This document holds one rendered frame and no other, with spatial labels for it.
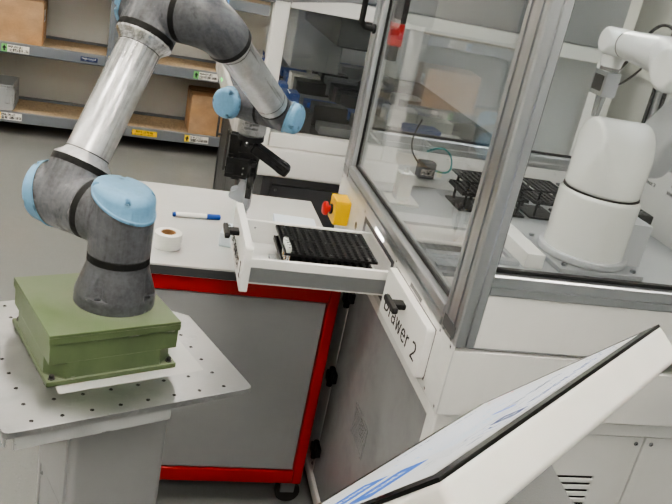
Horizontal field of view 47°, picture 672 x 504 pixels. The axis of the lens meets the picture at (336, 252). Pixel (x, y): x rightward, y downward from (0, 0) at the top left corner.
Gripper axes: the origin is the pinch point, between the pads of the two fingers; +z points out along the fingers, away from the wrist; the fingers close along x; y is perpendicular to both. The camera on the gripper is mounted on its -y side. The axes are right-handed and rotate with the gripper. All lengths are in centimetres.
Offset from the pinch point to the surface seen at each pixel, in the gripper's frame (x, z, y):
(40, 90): -356, 65, 175
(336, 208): -5.2, -2.6, -24.0
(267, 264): 40.6, -1.8, -8.3
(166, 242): 14.7, 8.0, 18.1
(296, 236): 23.7, -3.2, -13.9
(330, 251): 30.3, -3.5, -22.2
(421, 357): 68, 0, -41
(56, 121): -311, 73, 148
